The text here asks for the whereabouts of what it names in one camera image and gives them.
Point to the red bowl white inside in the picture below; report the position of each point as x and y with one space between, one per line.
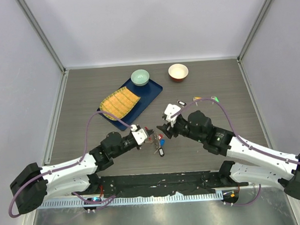
178 72

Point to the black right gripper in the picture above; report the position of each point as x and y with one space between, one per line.
166 127

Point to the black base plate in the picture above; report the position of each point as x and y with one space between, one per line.
164 184

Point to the light green bowl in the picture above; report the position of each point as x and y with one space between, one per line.
140 77

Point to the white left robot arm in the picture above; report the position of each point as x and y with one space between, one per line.
35 184

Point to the blue rectangular tray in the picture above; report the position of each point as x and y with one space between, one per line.
147 94

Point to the keyring bunch with tags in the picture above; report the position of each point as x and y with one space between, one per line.
157 140

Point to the woven bamboo plate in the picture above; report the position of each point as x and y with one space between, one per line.
120 103

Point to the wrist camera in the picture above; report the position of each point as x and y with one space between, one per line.
169 112
140 135

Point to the key with green tag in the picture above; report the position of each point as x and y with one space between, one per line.
215 98

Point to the key with yellow tag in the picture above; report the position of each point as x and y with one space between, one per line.
196 98

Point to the key with black tag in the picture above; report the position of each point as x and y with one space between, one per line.
182 103

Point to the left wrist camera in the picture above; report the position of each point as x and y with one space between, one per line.
140 135

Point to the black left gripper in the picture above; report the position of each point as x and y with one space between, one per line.
139 147

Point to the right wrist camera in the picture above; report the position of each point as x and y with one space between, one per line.
169 112

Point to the white slotted cable duct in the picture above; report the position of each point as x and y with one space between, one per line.
177 198

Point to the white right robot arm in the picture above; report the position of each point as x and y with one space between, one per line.
267 166

